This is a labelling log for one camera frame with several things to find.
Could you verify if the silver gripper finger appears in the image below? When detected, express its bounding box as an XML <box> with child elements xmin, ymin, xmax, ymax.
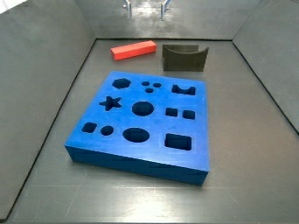
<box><xmin>160</xmin><ymin>0</ymin><xmax>170</xmax><ymax>20</ymax></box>
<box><xmin>124</xmin><ymin>0</ymin><xmax>132</xmax><ymax>19</ymax></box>

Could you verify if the red rectangular block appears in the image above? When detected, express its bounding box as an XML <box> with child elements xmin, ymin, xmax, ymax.
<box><xmin>110</xmin><ymin>40</ymin><xmax>156</xmax><ymax>60</ymax></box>

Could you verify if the black curved fixture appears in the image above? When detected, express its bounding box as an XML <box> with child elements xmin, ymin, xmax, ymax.
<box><xmin>162</xmin><ymin>45</ymin><xmax>209</xmax><ymax>72</ymax></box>

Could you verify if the blue foam shape board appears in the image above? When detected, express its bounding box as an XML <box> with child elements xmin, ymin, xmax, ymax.
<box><xmin>65</xmin><ymin>71</ymin><xmax>210</xmax><ymax>186</ymax></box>

